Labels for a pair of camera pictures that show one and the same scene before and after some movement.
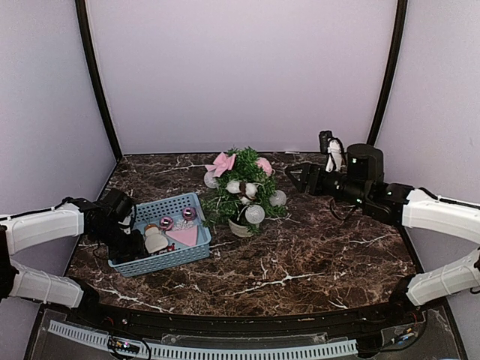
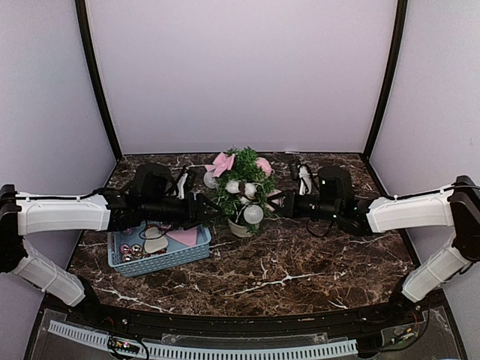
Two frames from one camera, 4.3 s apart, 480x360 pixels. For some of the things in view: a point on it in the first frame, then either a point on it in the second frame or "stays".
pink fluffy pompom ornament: x=265 y=166 stays
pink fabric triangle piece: x=187 y=235 stays
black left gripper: x=136 y=250 → x=195 y=214
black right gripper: x=316 y=188 → x=291 y=206
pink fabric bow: x=221 y=164 stays
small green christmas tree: x=243 y=196 stays
